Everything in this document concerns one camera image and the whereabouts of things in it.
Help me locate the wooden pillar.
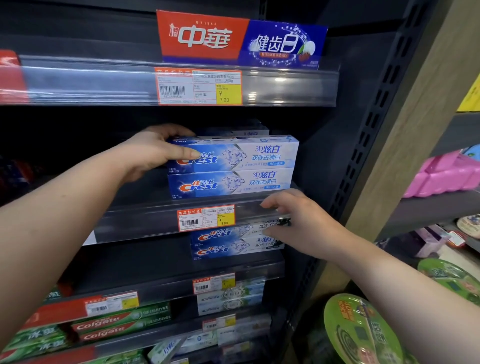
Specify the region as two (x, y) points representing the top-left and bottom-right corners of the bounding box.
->
(310, 0), (480, 301)

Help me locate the red and blue toothpaste box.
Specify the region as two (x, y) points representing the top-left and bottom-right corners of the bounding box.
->
(156, 9), (329, 71)

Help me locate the bright green toothpaste box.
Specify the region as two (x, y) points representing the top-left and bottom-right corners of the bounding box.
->
(0, 337), (73, 364)
(4, 323), (68, 351)

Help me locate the green round mosquito coil pack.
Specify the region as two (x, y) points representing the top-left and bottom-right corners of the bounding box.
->
(417, 257), (480, 305)
(323, 293), (415, 364)

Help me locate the white green toothpaste box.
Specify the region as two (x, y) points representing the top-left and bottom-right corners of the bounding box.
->
(197, 294), (264, 316)
(196, 279), (266, 305)

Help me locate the person's right hand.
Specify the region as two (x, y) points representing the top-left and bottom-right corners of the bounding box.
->
(260, 188), (350, 260)

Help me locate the person's left hand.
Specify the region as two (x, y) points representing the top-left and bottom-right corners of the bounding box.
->
(122, 124), (202, 184)

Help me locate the yellow sign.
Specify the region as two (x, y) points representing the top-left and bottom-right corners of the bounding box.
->
(456, 73), (480, 113)

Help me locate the grey side shelf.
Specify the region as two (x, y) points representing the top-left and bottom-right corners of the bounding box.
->
(375, 112), (480, 253)

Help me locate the person's left forearm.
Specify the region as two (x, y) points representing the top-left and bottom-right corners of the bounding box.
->
(0, 144), (132, 351)

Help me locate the orange yellow price label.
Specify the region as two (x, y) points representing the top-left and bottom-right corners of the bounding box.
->
(176, 204), (236, 233)
(154, 67), (244, 106)
(192, 272), (236, 295)
(202, 314), (237, 333)
(84, 291), (140, 318)

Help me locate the black metal shelving unit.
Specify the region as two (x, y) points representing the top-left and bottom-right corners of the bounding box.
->
(0, 0), (440, 364)

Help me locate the pale pink packet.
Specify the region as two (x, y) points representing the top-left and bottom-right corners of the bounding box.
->
(414, 224), (468, 259)

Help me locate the clear plastic shelf rail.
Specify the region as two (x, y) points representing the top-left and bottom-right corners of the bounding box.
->
(82, 184), (301, 247)
(0, 55), (340, 108)
(69, 252), (286, 301)

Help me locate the pink plastic package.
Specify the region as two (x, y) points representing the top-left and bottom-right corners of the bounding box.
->
(403, 144), (480, 199)

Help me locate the person's right forearm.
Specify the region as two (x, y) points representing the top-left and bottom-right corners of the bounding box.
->
(326, 229), (480, 364)

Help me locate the blue white toothpaste box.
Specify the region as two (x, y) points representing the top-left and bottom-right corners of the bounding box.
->
(167, 167), (295, 199)
(166, 135), (300, 175)

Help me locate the blue black toothpaste box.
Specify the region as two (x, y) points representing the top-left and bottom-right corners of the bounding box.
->
(191, 236), (286, 261)
(190, 220), (292, 244)

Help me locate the green red toothpaste box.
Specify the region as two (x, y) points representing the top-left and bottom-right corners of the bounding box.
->
(78, 314), (173, 343)
(71, 302), (172, 332)

